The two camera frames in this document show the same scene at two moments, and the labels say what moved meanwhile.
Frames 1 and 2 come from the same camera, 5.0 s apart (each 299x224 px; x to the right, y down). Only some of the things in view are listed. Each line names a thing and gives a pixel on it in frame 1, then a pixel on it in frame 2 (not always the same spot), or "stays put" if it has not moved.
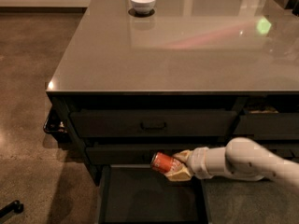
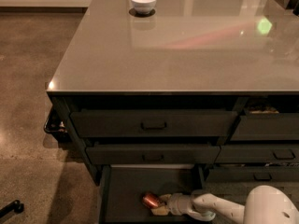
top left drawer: (154, 123) stays put
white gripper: (196, 162) -> (176, 203)
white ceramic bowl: (143, 3) stays put
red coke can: (165, 162) -> (150, 200)
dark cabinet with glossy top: (150, 71) stays put
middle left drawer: (117, 155) stays put
